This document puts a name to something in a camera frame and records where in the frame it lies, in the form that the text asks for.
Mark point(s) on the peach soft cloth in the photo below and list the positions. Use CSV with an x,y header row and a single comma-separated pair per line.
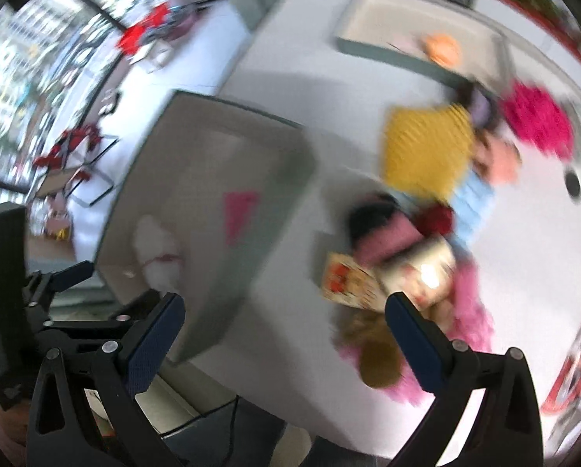
x,y
502,160

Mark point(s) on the orange fabric flower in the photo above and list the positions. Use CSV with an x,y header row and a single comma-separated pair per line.
x,y
443,47

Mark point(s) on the light blue fuzzy cloth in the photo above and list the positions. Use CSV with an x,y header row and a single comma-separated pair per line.
x,y
475,199

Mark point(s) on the dark red fabric flower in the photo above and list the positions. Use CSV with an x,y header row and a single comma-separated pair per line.
x,y
436,219

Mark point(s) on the tan plush toy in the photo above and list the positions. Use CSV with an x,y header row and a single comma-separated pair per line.
x,y
378,350

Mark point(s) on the black and pink knit hat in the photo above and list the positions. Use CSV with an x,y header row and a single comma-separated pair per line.
x,y
378,233

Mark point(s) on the yellow knitted cloth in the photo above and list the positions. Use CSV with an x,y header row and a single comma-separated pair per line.
x,y
426,151

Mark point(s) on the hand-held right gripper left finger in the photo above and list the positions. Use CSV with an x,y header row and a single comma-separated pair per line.
x,y
154,340

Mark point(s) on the purple and brown knit hat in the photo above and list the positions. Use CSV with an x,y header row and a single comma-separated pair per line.
x,y
481,103

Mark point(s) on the black table grommet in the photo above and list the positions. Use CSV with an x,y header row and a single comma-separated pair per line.
x,y
573,184

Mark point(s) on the magenta fuzzy cloth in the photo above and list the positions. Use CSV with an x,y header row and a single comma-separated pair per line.
x,y
538,116

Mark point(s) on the white plush toy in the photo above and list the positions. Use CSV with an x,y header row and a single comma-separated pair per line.
x,y
156,253

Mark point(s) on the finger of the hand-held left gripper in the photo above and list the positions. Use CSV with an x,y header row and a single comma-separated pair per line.
x,y
86,327
61,277

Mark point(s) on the grey shallow tray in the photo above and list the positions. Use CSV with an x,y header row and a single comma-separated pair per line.
x,y
368,48

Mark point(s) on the grey storage box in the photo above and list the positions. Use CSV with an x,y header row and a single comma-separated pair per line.
x,y
271,204

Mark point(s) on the pink fuzzy cloth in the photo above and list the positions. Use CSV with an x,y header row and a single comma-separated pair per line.
x,y
470,311

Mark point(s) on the grey blue seat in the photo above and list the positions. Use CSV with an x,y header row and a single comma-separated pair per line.
x,y
198,442

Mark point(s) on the pink triangular cloth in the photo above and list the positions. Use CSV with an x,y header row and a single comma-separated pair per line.
x,y
239,214

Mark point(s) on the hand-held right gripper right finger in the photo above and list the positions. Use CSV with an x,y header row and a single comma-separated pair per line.
x,y
412,340

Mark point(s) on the clear wrapped packet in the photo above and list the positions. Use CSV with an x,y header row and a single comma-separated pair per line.
x,y
421,267

